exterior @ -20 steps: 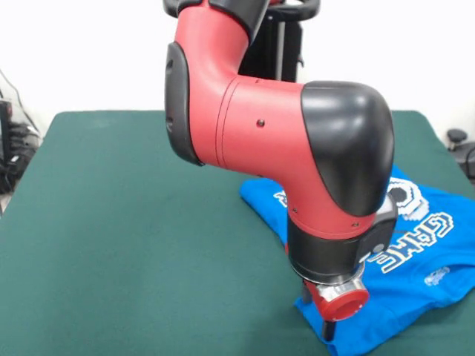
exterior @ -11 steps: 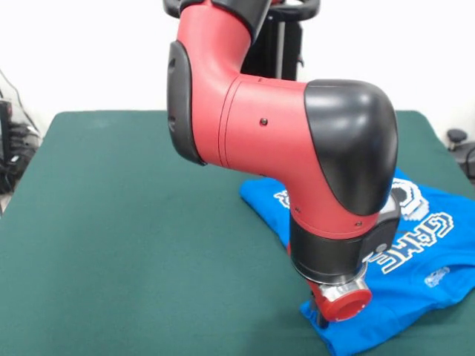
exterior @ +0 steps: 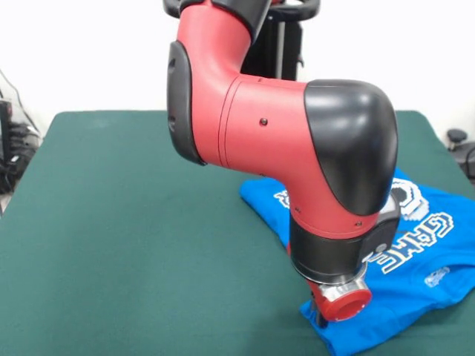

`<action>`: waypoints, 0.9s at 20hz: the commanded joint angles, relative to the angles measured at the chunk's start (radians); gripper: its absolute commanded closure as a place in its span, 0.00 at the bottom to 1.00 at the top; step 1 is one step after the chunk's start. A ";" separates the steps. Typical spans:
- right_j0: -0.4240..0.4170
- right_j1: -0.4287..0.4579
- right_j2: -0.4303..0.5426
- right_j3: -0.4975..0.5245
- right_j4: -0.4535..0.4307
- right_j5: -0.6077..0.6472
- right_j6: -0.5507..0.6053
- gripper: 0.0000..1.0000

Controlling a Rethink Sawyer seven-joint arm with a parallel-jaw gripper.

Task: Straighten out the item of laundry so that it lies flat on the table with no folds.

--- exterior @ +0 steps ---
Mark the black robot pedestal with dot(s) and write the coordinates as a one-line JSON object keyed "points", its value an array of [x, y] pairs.
{"points": [[274, 55]]}

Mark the dark green table cloth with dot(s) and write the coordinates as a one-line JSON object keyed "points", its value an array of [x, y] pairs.
{"points": [[111, 259]]}

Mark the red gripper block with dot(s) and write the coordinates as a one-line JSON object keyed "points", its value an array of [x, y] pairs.
{"points": [[343, 302]]}

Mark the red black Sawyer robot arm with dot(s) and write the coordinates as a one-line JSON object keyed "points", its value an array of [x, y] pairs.
{"points": [[278, 148]]}

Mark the black electronics box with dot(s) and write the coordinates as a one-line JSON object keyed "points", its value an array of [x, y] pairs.
{"points": [[4, 130]]}

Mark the blue printed t-shirt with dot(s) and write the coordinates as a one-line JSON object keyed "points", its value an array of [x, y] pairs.
{"points": [[408, 296]]}

